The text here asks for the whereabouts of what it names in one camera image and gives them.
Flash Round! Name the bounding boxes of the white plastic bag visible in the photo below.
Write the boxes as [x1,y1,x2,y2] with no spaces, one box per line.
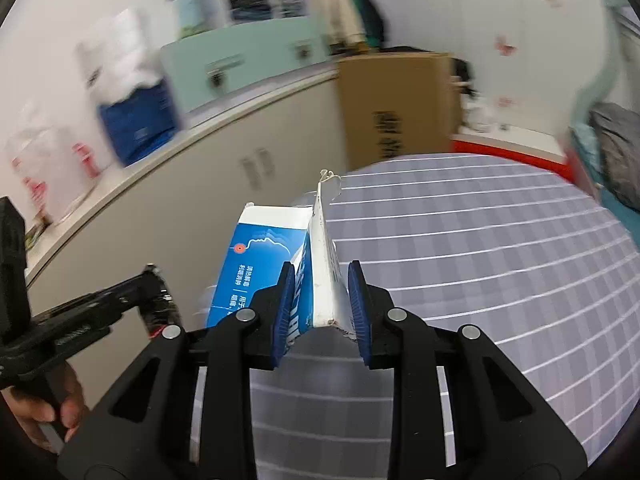
[75,7,166,106]

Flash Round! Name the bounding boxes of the white cabinet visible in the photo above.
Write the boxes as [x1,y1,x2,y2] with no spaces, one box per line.
[22,67,351,411]

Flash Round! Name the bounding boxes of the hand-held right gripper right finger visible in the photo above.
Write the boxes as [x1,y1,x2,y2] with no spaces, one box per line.
[348,260,589,480]

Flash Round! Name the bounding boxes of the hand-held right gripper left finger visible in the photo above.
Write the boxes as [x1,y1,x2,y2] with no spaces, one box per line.
[56,261,297,480]

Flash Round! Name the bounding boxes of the person's left hand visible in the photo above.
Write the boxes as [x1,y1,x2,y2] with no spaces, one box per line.
[0,362,92,456]

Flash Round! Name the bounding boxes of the blue storage box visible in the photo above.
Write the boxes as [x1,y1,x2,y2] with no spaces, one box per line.
[96,80,182,167]

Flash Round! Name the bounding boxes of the hanging jackets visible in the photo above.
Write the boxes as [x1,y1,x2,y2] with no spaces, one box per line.
[304,0,388,55]

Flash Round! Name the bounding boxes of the blue white carton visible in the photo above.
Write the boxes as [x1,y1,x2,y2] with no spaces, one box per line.
[205,169,362,353]

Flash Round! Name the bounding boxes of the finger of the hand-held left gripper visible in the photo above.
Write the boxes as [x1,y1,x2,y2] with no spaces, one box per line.
[30,265,170,343]

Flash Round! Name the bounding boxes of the grey pillow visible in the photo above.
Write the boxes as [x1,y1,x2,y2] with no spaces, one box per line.
[586,101,640,207]

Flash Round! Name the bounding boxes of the clear bag with red cans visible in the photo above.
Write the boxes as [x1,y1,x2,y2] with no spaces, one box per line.
[5,102,113,227]

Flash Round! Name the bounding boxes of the mint green drawer unit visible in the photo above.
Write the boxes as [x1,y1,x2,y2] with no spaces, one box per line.
[160,11,337,117]

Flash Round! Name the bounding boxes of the black bag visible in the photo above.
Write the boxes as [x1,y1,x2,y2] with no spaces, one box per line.
[449,59,477,97]

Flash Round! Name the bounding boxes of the brown cardboard box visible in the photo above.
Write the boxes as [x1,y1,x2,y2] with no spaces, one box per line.
[337,52,465,172]

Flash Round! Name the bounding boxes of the red box with white lid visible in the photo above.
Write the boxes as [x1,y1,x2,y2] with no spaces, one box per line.
[450,126,572,182]

